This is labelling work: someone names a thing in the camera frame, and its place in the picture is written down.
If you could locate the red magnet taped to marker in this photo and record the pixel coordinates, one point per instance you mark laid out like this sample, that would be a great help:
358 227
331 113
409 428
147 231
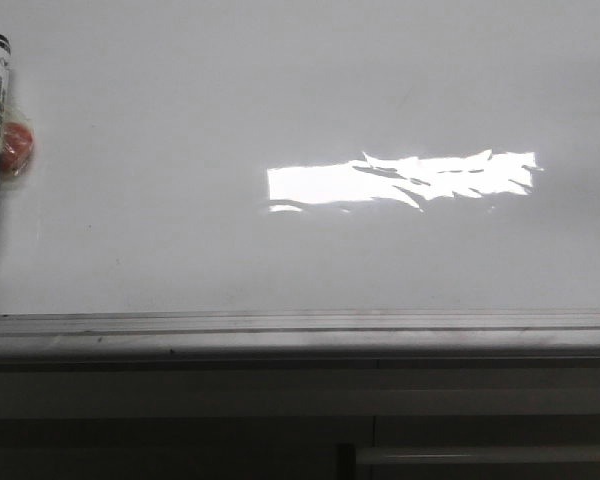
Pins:
19 142

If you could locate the white whiteboard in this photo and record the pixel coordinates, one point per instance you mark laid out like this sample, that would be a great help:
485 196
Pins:
296 155

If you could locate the dark cabinet below whiteboard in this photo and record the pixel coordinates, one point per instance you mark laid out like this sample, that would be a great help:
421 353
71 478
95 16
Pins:
302 420

